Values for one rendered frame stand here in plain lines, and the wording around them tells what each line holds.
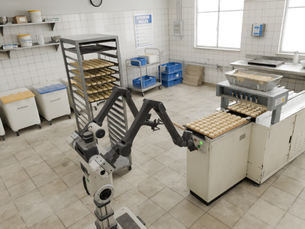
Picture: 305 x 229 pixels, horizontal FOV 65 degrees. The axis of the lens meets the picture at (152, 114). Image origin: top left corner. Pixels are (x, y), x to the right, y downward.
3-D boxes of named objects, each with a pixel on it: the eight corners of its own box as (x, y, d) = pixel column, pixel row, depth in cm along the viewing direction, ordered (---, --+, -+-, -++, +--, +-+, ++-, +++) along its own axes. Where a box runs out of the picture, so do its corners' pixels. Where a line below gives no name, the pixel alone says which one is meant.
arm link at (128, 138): (144, 92, 167) (152, 94, 159) (157, 102, 175) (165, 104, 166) (111, 149, 162) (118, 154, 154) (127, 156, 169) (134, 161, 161)
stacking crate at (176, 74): (172, 74, 748) (172, 68, 740) (182, 76, 720) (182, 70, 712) (158, 78, 712) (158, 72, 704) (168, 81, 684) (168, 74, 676)
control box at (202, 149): (189, 143, 260) (189, 132, 254) (206, 152, 241) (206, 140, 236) (187, 145, 258) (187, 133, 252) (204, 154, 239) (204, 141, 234)
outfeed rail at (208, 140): (302, 94, 338) (303, 89, 336) (305, 95, 336) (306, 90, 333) (204, 142, 233) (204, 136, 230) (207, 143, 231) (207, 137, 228)
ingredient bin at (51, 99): (49, 126, 491) (40, 91, 461) (39, 118, 536) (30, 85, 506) (74, 118, 523) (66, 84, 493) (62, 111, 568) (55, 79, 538)
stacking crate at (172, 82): (173, 81, 755) (173, 74, 747) (182, 83, 726) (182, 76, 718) (159, 85, 721) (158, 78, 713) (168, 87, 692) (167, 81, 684)
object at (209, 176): (223, 169, 327) (228, 108, 292) (245, 182, 301) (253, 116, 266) (186, 192, 291) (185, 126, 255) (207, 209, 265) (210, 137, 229)
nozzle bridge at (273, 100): (231, 102, 326) (233, 78, 312) (284, 118, 271) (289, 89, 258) (214, 109, 308) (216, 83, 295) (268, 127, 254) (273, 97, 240)
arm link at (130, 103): (117, 90, 203) (125, 94, 196) (122, 86, 205) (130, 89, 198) (135, 123, 232) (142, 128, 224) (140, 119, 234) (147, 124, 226)
